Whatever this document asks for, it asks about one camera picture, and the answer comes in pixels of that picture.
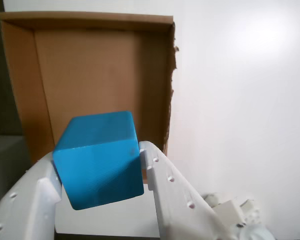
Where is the blue cube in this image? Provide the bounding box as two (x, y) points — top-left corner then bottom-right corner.
(52, 110), (145, 211)

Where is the brown cardboard box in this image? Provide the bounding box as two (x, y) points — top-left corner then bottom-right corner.
(0, 11), (180, 185)

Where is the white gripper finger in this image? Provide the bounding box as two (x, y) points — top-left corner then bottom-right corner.
(0, 149), (63, 240)
(138, 140), (231, 240)

